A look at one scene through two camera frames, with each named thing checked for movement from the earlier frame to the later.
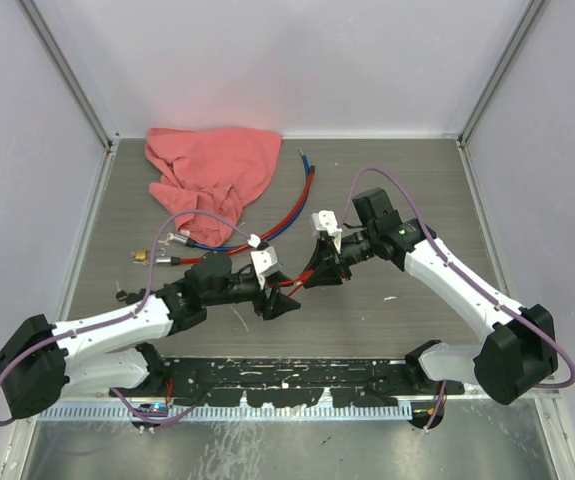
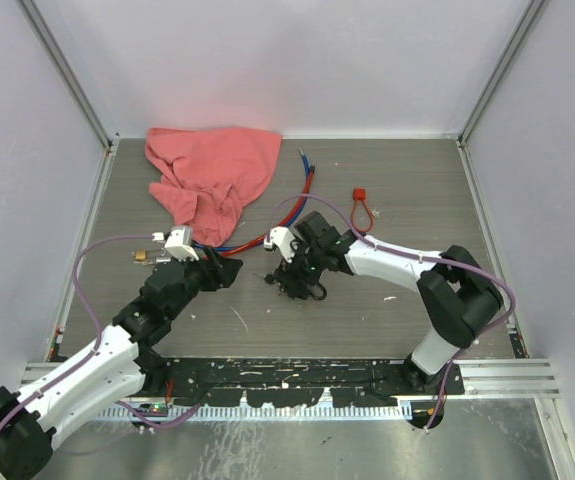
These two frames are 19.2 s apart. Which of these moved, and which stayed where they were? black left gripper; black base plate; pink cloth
Moved: black left gripper
Stayed: black base plate; pink cloth
